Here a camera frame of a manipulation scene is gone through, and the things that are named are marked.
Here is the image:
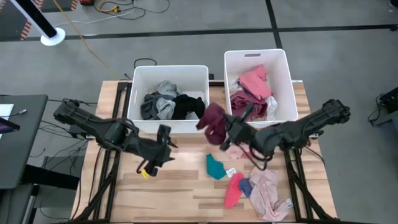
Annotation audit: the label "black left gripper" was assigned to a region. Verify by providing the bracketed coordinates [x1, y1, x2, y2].
[136, 124, 178, 177]

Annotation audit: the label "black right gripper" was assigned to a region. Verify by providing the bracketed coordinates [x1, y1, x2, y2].
[219, 104, 259, 152]

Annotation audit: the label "maroon garment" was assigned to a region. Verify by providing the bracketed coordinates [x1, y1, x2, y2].
[195, 103, 228, 146]

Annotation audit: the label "white garment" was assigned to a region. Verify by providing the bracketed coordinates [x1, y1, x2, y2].
[266, 95, 279, 121]

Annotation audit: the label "grey sock with white cuff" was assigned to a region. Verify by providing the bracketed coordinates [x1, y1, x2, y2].
[155, 98, 177, 121]

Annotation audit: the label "teal garment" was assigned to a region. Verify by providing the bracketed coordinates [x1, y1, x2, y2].
[206, 153, 227, 180]

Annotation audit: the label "dark grey garment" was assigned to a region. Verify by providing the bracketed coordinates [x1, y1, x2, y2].
[140, 92, 175, 121]

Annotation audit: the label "rose pink garment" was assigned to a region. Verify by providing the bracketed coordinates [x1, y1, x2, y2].
[238, 64, 273, 101]

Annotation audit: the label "small blue sock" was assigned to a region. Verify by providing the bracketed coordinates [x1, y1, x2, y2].
[238, 177, 253, 198]

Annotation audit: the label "coral pink sock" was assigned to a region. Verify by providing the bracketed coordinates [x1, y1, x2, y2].
[223, 172, 245, 209]

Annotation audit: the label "white perforated plastic bin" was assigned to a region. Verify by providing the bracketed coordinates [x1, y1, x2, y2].
[223, 49, 299, 129]
[127, 64, 210, 134]

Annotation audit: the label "light pink garment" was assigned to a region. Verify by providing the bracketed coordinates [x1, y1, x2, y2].
[248, 167, 295, 223]

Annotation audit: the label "dusty plum garment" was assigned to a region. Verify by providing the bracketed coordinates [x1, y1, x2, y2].
[229, 90, 269, 121]

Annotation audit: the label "black fleece garment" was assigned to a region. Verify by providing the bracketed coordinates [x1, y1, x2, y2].
[171, 93, 206, 121]

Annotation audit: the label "light grey terry sock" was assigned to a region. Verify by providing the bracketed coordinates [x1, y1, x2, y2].
[156, 80, 183, 98]

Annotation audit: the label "black desk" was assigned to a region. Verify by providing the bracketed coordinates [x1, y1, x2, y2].
[0, 95, 49, 190]

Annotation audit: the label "black tablet screen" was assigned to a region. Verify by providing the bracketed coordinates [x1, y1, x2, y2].
[0, 116, 21, 134]

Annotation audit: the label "white paper sheet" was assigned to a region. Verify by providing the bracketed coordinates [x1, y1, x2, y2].
[0, 103, 15, 119]

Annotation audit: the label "black hazard-striped mat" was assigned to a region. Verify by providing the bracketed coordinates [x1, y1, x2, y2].
[0, 0, 79, 42]

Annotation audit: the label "black looped floor cable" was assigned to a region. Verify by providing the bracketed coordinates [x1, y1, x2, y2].
[133, 57, 158, 68]

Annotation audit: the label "white floor cable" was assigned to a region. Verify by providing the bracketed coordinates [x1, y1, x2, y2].
[55, 7, 137, 28]

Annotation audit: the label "yellow coiled cable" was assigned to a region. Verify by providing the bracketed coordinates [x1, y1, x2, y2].
[98, 0, 121, 14]

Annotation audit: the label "black equipment with cables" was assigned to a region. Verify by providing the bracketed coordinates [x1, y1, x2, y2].
[368, 86, 398, 127]

